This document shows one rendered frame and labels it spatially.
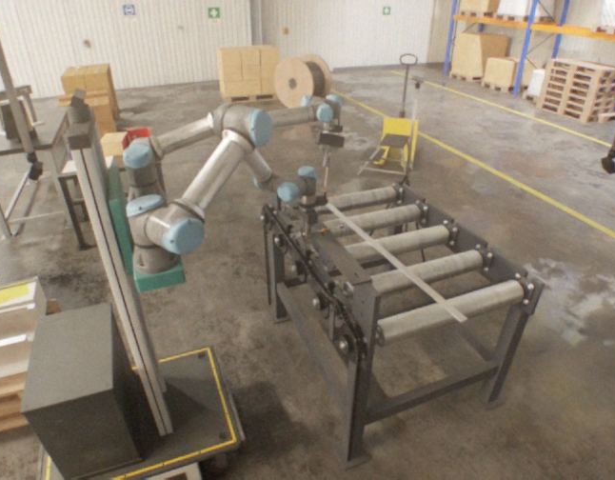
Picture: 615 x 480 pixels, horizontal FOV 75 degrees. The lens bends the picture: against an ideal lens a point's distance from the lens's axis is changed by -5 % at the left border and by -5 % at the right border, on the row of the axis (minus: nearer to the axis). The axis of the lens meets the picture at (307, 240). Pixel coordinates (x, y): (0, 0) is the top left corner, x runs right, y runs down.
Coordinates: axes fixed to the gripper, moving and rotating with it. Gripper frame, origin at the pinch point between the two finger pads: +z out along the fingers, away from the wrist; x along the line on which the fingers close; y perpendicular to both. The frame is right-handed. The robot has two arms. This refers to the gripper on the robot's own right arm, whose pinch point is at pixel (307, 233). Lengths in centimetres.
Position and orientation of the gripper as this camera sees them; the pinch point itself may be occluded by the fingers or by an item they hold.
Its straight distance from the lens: 190.1
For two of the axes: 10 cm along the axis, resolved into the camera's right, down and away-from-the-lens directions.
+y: -9.3, 1.9, -3.1
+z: 0.0, 8.5, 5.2
